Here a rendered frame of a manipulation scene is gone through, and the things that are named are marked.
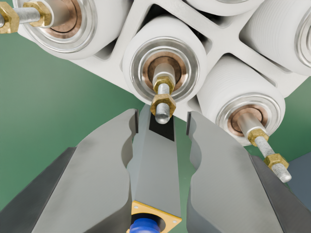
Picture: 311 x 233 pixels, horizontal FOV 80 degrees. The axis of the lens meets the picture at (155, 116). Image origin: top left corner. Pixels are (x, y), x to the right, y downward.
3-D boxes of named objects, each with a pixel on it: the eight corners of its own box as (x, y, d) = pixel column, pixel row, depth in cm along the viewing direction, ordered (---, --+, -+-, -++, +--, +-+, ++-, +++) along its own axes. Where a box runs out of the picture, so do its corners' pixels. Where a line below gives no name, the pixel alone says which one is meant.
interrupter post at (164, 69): (150, 64, 20) (147, 75, 18) (171, 58, 20) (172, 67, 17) (157, 84, 22) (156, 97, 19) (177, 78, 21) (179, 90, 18)
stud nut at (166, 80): (177, 87, 18) (177, 91, 17) (162, 97, 18) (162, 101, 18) (164, 71, 17) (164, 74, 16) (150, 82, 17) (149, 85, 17)
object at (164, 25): (133, 24, 34) (105, 43, 19) (183, 5, 32) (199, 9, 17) (150, 72, 39) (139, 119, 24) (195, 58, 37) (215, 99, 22)
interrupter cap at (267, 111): (202, 121, 24) (202, 125, 23) (252, 78, 21) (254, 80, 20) (240, 151, 26) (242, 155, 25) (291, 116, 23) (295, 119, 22)
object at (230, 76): (181, 75, 39) (190, 124, 24) (216, 37, 35) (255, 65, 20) (213, 101, 42) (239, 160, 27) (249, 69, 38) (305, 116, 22)
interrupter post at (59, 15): (49, -9, 17) (26, -10, 14) (74, 5, 18) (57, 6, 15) (45, 17, 18) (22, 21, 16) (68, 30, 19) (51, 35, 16)
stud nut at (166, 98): (179, 107, 14) (180, 112, 14) (161, 118, 15) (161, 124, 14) (164, 88, 14) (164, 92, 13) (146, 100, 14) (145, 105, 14)
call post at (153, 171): (174, 105, 51) (183, 218, 24) (161, 123, 54) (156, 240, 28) (152, 92, 49) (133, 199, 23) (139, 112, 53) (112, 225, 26)
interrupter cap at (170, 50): (119, 49, 20) (117, 50, 19) (190, 24, 18) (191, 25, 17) (144, 109, 23) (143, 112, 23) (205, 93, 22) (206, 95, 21)
